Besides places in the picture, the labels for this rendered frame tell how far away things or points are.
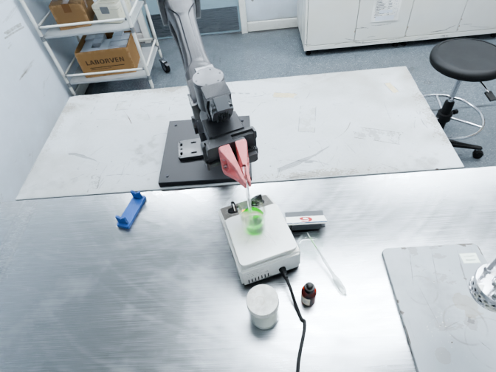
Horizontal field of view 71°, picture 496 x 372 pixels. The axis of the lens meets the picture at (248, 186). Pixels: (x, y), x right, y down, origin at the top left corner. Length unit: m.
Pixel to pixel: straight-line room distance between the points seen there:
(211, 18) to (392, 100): 2.66
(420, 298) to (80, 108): 1.17
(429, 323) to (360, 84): 0.78
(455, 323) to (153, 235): 0.65
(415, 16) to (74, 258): 2.97
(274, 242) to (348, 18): 2.59
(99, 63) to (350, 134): 2.22
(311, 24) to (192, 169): 2.29
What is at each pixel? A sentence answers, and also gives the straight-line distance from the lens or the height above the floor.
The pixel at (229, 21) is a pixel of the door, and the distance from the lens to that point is 3.63.
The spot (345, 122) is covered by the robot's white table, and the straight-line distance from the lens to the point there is 1.09.
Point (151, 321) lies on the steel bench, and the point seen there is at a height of 0.90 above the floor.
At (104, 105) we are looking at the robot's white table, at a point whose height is 0.90.
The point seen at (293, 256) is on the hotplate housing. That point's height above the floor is 0.96.
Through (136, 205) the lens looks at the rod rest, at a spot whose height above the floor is 0.91.
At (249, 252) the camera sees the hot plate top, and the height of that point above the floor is 0.99.
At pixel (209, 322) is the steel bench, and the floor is 0.90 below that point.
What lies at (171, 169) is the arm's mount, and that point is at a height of 0.92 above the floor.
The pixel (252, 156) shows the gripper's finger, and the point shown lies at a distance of 0.65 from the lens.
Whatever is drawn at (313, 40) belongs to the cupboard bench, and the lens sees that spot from 3.13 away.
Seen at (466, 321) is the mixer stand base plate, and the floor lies 0.91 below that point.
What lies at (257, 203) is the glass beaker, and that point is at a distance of 0.69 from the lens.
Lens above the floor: 1.59
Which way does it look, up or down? 49 degrees down
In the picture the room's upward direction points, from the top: 8 degrees counter-clockwise
